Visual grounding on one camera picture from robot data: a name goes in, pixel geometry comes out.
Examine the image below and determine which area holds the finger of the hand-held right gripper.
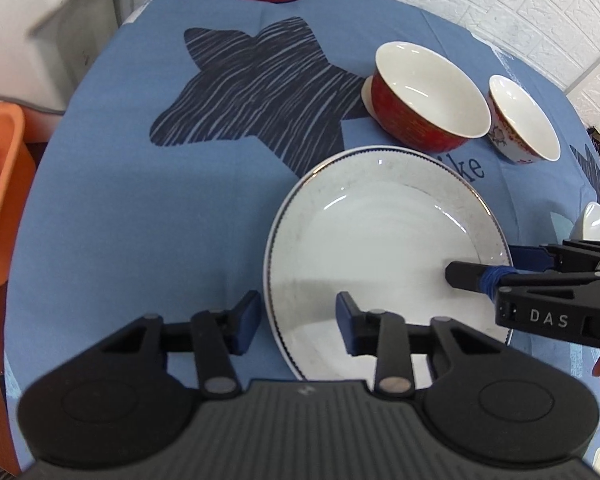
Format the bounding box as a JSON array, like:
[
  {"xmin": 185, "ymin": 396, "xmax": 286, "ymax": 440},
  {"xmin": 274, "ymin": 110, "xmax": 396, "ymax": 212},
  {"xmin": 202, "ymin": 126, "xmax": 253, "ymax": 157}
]
[
  {"xmin": 509, "ymin": 240, "xmax": 600, "ymax": 275},
  {"xmin": 445, "ymin": 261, "xmax": 600, "ymax": 295}
]

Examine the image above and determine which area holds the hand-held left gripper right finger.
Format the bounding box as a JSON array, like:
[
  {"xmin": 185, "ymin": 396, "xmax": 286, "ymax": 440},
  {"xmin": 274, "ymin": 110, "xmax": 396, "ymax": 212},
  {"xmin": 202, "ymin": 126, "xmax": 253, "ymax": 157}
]
[{"xmin": 335, "ymin": 291, "xmax": 501, "ymax": 396}]

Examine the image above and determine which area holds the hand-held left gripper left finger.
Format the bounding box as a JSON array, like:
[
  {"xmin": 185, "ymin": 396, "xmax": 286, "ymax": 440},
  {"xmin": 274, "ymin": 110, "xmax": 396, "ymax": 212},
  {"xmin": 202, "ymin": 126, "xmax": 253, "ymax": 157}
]
[{"xmin": 100, "ymin": 290, "xmax": 262, "ymax": 396}]

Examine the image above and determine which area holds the white plate with dark rim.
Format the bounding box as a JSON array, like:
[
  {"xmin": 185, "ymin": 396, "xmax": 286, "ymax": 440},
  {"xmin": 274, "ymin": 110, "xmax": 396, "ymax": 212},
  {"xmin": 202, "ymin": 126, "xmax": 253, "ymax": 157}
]
[{"xmin": 263, "ymin": 146, "xmax": 512, "ymax": 381}]

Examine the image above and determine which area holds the small white red-patterned bowl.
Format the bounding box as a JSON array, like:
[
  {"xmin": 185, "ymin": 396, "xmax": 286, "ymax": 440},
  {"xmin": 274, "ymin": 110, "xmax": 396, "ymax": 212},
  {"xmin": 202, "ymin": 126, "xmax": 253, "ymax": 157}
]
[{"xmin": 487, "ymin": 75, "xmax": 562, "ymax": 165}]

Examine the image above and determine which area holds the blue star-print tablecloth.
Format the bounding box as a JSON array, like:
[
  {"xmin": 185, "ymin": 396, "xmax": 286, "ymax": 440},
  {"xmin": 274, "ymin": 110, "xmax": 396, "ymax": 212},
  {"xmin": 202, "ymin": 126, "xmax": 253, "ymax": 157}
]
[{"xmin": 2, "ymin": 0, "xmax": 600, "ymax": 466}]

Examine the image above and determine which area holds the large red bowl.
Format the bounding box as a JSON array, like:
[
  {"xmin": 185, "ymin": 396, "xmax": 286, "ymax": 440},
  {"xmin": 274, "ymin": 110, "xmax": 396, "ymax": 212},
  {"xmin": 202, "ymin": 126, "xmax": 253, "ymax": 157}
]
[{"xmin": 370, "ymin": 41, "xmax": 491, "ymax": 153}]

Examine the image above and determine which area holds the orange plastic basket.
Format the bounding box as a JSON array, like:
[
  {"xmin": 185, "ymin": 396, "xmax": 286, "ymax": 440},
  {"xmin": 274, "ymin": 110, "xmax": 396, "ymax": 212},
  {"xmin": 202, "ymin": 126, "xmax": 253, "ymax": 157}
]
[{"xmin": 0, "ymin": 102, "xmax": 37, "ymax": 288}]

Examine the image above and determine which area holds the white appliance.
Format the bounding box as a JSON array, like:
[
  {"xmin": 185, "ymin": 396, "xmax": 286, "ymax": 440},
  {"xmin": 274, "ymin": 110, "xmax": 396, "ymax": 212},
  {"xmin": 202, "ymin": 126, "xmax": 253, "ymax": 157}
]
[{"xmin": 0, "ymin": 0, "xmax": 122, "ymax": 116}]

